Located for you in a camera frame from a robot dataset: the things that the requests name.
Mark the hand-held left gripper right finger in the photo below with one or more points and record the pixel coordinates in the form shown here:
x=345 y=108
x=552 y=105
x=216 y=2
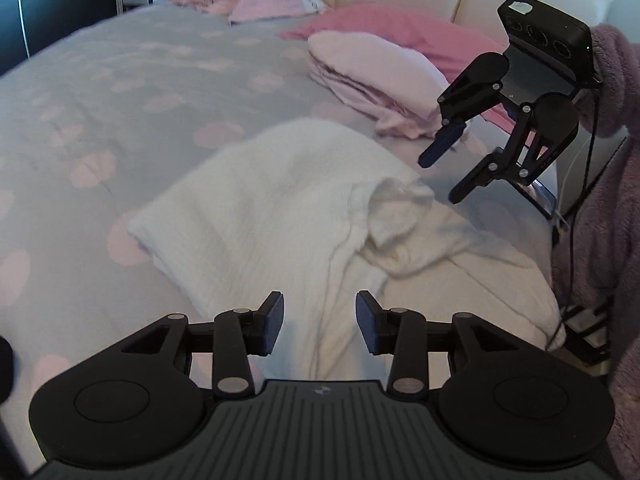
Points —
x=365 y=321

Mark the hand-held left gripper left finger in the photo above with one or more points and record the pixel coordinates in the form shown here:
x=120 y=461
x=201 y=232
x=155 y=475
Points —
x=272 y=322

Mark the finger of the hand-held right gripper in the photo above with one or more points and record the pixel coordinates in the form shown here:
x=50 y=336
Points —
x=442 y=147
x=492 y=170

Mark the white waffle blanket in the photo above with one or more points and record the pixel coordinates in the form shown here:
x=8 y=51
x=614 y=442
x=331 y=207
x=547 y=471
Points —
x=275 y=200

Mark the person's right forearm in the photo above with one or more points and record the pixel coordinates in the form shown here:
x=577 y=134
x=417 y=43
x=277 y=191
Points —
x=617 y=80

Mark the black smartphone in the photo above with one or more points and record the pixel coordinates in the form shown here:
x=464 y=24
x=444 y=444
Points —
x=542 y=197

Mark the folded light pink cloth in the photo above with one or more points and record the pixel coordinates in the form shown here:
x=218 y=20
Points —
x=370 y=65

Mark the deep pink pillow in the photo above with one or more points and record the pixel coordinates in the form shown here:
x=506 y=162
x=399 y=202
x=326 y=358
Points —
x=400 y=20

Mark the purple fleece robe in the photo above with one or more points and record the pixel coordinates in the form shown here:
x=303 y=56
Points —
x=610 y=260

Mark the dark bedside box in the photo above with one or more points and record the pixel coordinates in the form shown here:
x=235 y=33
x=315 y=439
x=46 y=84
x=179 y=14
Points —
x=587 y=330

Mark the light pink printed pillow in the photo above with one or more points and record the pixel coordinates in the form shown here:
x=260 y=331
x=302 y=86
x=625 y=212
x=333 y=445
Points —
x=275 y=2

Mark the black cloth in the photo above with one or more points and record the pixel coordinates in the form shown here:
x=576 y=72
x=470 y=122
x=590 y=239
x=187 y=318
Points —
x=5 y=370

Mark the dark wardrobe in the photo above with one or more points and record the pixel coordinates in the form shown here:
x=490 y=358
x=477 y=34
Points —
x=50 y=5

